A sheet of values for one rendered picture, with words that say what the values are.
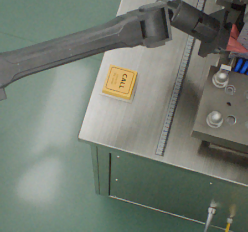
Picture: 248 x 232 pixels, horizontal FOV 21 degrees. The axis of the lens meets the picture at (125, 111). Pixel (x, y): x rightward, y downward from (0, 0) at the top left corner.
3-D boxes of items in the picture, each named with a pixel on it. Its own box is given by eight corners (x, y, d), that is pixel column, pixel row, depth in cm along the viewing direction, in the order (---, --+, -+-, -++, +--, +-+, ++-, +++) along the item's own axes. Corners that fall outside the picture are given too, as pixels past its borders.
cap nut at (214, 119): (208, 110, 151) (211, 104, 147) (224, 114, 151) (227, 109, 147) (204, 125, 150) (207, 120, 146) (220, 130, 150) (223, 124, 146)
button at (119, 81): (110, 66, 167) (110, 63, 165) (137, 74, 167) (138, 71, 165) (102, 92, 166) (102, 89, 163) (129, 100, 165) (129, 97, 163)
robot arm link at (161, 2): (149, 49, 141) (141, 9, 138) (130, 39, 152) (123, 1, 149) (200, 35, 144) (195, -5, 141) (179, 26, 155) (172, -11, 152)
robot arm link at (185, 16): (168, 23, 140) (181, -2, 139) (155, 18, 146) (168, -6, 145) (194, 37, 143) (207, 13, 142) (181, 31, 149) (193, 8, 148)
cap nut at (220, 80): (214, 70, 154) (217, 63, 150) (230, 75, 154) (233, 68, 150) (210, 85, 153) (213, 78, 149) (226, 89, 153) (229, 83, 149)
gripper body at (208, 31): (203, 58, 149) (176, 45, 146) (214, 17, 152) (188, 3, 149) (221, 53, 144) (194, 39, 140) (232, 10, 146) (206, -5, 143)
